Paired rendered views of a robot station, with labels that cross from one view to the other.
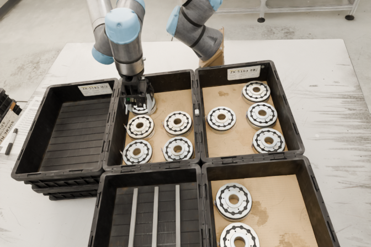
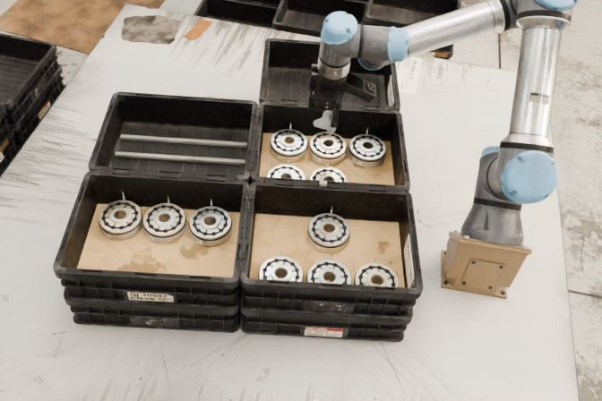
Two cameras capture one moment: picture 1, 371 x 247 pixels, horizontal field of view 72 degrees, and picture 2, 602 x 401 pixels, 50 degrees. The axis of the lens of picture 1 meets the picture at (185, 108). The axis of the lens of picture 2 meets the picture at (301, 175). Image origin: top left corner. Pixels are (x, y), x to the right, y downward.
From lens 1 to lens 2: 121 cm
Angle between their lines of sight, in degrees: 49
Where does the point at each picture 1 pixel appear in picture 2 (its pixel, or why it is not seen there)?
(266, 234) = (169, 252)
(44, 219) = (245, 93)
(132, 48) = (322, 48)
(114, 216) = (220, 130)
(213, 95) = (380, 234)
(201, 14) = (494, 174)
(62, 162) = (292, 85)
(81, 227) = not seen: hidden behind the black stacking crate
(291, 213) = not seen: hidden behind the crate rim
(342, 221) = (177, 381)
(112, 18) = (335, 15)
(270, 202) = (203, 265)
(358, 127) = not seen: outside the picture
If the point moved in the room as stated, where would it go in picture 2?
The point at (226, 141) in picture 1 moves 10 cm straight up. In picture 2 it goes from (294, 236) to (296, 211)
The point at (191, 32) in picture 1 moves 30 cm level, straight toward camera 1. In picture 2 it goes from (483, 183) to (360, 178)
